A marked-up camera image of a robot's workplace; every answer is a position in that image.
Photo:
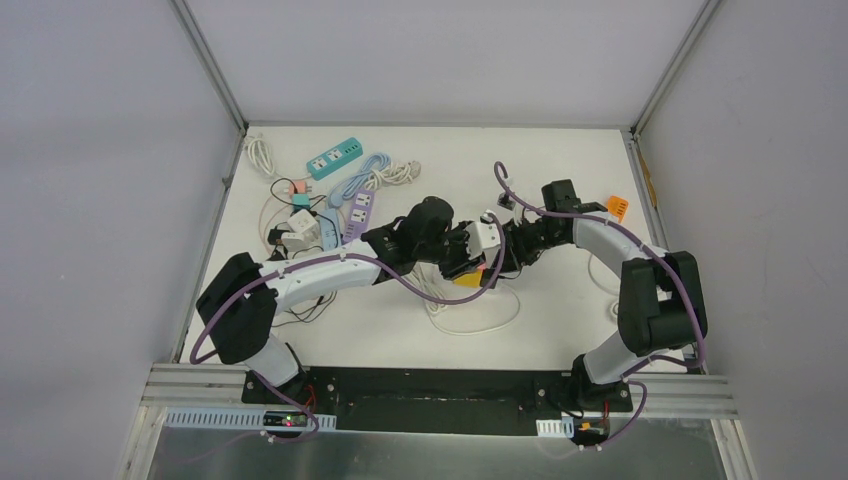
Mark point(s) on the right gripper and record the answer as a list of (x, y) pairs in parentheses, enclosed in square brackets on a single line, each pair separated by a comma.
[(515, 251)]

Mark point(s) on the teal plug adapter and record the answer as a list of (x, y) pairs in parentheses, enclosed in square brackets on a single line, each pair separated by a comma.
[(301, 200)]

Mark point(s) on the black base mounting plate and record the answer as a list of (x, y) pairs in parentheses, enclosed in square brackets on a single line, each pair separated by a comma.
[(471, 402)]

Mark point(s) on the orange power strip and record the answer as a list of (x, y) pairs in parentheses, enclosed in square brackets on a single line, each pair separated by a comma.
[(617, 207)]

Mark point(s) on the small pink plug charger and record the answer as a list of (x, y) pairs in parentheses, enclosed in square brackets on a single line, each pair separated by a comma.
[(299, 188)]

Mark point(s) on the light blue power strip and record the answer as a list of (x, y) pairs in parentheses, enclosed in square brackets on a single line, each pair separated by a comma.
[(330, 229)]

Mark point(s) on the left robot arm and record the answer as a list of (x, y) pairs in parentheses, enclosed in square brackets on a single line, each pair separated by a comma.
[(238, 306)]

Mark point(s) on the teal power strip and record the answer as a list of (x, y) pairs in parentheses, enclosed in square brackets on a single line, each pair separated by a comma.
[(333, 159)]

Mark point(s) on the white cube socket adapter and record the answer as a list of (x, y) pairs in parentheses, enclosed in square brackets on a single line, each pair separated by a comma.
[(304, 223)]

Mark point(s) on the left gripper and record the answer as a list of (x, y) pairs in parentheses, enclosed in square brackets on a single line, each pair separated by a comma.
[(457, 258)]

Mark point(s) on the purple power strip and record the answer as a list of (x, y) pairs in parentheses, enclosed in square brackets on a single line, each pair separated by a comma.
[(359, 215)]

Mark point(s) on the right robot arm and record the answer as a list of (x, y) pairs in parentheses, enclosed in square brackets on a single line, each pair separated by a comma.
[(660, 299)]

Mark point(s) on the yellow pink cube socket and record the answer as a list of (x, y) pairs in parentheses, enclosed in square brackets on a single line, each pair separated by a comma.
[(473, 279)]

